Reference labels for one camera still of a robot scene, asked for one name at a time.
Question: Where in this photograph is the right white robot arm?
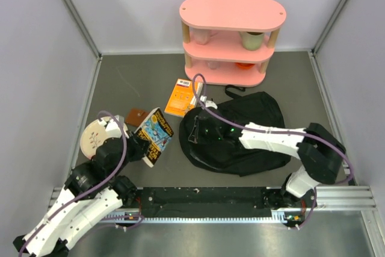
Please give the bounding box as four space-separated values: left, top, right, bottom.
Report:
186 108 346 206

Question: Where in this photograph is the black student backpack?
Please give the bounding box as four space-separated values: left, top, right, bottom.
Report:
179 85 291 176

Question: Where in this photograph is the grey cable duct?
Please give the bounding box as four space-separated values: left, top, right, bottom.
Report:
100 208 304 224

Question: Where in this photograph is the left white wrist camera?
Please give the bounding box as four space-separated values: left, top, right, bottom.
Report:
97 115 128 138

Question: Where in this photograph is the purple cable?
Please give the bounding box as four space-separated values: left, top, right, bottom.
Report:
17 110 145 255
192 73 355 231

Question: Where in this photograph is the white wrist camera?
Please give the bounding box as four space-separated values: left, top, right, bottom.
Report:
97 115 128 138
200 96 218 110

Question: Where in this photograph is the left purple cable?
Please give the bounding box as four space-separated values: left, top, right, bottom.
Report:
17 110 145 255

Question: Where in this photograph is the pink mug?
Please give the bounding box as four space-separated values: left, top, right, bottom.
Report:
192 28 218 45

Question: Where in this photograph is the orange paperback book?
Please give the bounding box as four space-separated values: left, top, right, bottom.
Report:
164 78 197 117

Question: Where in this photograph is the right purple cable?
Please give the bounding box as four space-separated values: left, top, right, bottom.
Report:
192 73 355 231

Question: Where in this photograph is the cream floral plate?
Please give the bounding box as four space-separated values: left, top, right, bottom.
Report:
80 119 108 159

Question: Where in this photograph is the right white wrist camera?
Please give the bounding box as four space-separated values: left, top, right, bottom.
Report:
200 96 218 110

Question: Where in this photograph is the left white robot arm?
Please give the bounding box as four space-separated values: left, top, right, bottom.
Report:
13 131 150 256

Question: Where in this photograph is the brown leather wallet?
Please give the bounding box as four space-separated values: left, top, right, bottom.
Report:
125 108 149 127

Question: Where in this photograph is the green mug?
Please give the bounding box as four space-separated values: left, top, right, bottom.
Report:
239 31 265 51

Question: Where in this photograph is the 169-storey treehouse book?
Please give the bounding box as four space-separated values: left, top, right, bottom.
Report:
135 107 174 167

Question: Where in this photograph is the orange bowl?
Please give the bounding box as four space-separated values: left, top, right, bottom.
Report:
235 63 255 70

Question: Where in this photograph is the pink three-tier shelf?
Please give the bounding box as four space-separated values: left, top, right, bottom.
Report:
179 0 286 87

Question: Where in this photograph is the clear glass cup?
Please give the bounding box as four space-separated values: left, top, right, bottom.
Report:
207 61 220 70

